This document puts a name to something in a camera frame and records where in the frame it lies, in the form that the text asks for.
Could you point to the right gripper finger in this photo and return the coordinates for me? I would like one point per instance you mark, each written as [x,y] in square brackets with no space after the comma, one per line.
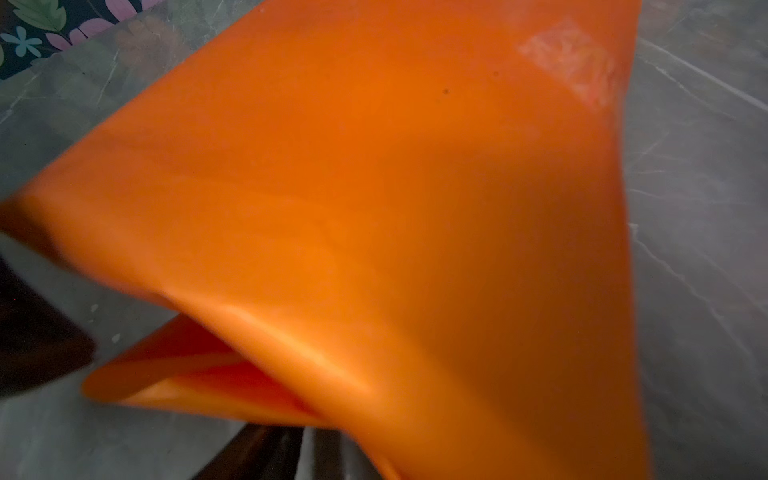
[257,452]

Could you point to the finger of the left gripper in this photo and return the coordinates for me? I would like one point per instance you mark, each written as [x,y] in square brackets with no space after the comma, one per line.
[38,343]

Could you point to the clear tape strip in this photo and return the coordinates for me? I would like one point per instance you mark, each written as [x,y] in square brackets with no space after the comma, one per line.
[574,58]

